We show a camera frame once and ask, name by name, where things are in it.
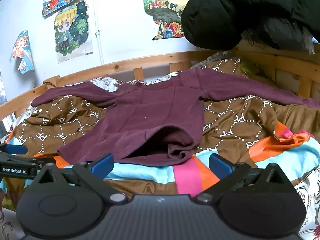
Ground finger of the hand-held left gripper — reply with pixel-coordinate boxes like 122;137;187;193
5;155;57;171
0;143;28;155

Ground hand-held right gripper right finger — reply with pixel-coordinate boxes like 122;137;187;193
194;153;292;205

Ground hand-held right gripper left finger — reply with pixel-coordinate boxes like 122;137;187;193
34;153;130;205

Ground maroon long-sleeve shirt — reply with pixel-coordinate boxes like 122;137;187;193
31;67;320;167

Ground brown printed blanket colourful stripes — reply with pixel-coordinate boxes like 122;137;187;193
0;52;320;213

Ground white floral bedsheet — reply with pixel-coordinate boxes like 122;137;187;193
0;72;320;240

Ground yellow-green cloth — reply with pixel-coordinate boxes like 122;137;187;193
239;57;261;76

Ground wooden bed headboard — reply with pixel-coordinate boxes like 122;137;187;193
0;39;320;122

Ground black padded jacket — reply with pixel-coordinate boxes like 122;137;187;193
180;0;320;51

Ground black cable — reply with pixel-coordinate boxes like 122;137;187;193
43;78;61;87

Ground small curled wall poster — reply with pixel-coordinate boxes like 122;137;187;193
9;30;35;75

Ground blond character wall poster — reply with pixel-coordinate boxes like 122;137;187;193
53;1;94;64

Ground white wall pipe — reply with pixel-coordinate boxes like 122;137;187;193
92;0;105;65

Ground landscape wall poster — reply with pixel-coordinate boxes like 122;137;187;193
141;0;198;41

